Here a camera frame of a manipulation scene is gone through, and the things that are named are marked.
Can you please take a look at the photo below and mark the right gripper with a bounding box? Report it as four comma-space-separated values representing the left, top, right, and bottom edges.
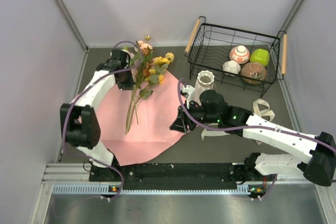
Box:
170, 99, 221, 133

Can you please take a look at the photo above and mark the artificial flower bunch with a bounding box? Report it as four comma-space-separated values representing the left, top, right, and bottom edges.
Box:
125, 35, 175, 134

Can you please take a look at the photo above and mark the pink wrapping paper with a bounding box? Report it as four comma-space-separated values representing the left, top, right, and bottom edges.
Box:
96, 72, 183, 166

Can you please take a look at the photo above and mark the cream ribbon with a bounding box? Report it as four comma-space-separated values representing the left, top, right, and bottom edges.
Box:
201, 99, 275, 140

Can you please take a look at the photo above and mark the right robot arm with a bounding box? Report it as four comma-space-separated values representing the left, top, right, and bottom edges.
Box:
170, 88, 335, 187

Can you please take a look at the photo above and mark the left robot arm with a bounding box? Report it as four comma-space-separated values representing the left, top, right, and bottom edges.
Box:
60, 49, 134, 180

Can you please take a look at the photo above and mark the white ribbed vase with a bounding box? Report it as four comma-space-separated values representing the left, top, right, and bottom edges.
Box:
194, 70, 217, 105

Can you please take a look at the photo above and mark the small white bowl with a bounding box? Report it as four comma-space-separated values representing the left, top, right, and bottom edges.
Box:
223, 60, 241, 76

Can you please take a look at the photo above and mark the brown ceramic bowl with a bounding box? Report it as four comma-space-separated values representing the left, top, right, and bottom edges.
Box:
240, 62, 267, 85

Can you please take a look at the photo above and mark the white red patterned bowl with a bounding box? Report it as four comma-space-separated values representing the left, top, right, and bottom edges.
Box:
229, 45, 250, 65

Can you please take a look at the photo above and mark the green plastic bowl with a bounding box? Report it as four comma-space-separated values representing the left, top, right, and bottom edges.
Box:
250, 49, 270, 67

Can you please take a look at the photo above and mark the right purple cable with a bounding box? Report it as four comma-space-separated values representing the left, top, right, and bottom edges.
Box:
177, 78, 336, 200

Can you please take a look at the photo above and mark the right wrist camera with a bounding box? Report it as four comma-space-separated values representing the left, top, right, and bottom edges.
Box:
180, 85, 195, 103

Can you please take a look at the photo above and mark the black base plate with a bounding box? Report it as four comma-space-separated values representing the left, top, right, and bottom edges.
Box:
89, 162, 249, 190

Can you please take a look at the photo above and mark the black wire basket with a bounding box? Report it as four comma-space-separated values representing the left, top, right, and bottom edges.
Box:
185, 16, 288, 96

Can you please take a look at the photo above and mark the white cable duct rail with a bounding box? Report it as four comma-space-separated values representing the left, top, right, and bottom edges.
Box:
52, 184, 264, 195

